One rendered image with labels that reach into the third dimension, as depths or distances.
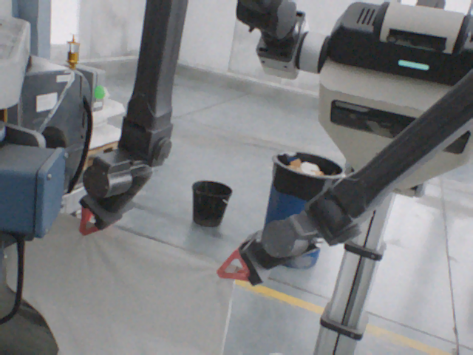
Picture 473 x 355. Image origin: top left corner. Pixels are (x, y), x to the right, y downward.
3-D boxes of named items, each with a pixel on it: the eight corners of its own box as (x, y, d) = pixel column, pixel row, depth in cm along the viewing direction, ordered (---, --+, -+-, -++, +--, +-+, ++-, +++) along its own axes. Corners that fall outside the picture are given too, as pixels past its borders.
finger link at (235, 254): (203, 263, 90) (246, 244, 86) (219, 248, 97) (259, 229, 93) (222, 296, 91) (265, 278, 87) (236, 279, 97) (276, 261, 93)
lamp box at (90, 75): (103, 110, 116) (106, 70, 113) (91, 113, 112) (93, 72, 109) (75, 102, 118) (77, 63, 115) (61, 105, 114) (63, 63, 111)
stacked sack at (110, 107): (128, 117, 459) (130, 101, 454) (82, 129, 398) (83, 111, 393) (86, 105, 471) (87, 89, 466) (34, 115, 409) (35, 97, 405)
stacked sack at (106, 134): (126, 142, 467) (128, 126, 462) (81, 158, 407) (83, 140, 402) (86, 131, 479) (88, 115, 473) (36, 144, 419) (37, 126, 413)
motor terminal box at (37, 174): (64, 224, 73) (69, 146, 69) (44, 259, 63) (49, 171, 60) (0, 217, 72) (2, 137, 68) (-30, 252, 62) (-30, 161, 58)
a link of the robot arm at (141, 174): (162, 171, 92) (144, 148, 93) (139, 177, 86) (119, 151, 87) (141, 195, 95) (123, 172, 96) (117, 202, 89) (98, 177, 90)
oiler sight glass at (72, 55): (81, 61, 107) (82, 44, 105) (73, 62, 104) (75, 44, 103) (71, 59, 107) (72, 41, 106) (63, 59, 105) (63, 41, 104)
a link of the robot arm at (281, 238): (366, 230, 82) (336, 187, 84) (343, 231, 72) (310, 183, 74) (308, 269, 86) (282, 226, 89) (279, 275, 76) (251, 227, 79)
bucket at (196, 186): (233, 220, 377) (239, 188, 369) (218, 234, 350) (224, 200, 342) (196, 208, 385) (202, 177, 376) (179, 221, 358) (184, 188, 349)
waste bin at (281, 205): (329, 249, 359) (352, 163, 337) (315, 282, 312) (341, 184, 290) (265, 229, 372) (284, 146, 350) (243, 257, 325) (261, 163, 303)
